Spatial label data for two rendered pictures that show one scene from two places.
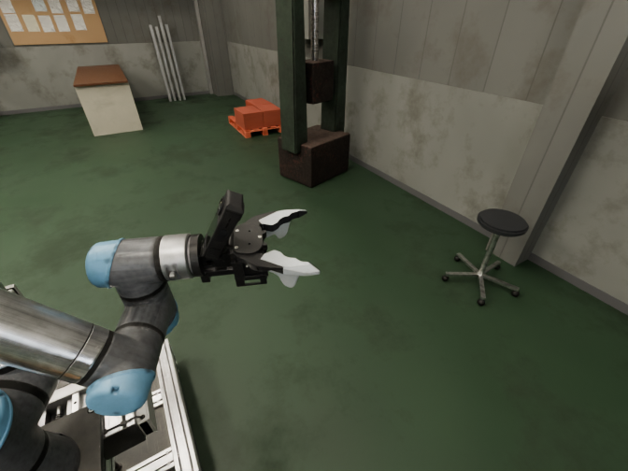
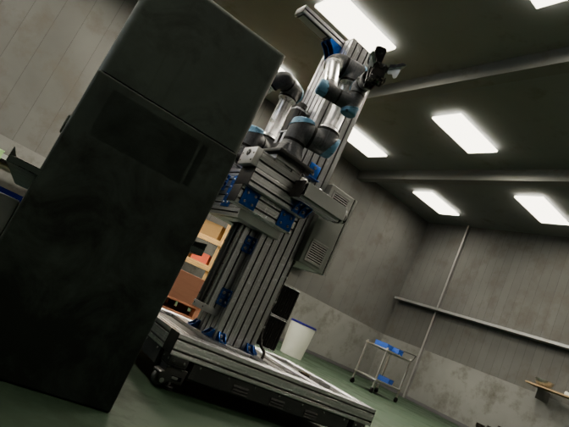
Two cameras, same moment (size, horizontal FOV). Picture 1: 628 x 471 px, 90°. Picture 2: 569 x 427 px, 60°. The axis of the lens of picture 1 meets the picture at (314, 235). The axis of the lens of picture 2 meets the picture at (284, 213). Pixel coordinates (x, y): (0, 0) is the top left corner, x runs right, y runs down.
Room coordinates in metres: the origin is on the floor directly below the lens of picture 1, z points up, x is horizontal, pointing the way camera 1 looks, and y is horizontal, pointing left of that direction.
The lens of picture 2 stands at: (0.27, -1.81, 0.44)
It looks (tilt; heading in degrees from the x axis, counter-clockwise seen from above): 11 degrees up; 89
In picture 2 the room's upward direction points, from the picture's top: 25 degrees clockwise
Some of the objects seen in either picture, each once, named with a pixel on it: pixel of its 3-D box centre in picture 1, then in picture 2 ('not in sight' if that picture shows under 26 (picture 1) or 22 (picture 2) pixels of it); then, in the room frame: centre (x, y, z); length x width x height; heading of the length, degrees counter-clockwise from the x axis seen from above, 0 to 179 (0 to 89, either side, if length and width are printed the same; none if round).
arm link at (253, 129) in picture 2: not in sight; (251, 136); (-0.03, 0.97, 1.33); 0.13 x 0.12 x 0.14; 52
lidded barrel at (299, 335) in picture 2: not in sight; (297, 339); (1.52, 6.55, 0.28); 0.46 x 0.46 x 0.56
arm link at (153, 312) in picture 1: (149, 311); (349, 102); (0.37, 0.29, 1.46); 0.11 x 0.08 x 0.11; 9
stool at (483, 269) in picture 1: (487, 249); not in sight; (2.00, -1.41, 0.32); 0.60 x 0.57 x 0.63; 106
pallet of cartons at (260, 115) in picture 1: (254, 116); not in sight; (6.47, 1.19, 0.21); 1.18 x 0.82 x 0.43; 30
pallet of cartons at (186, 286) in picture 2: not in sight; (188, 294); (-0.28, 4.83, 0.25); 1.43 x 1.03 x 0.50; 27
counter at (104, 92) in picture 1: (107, 95); not in sight; (7.19, 4.42, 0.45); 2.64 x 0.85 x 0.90; 30
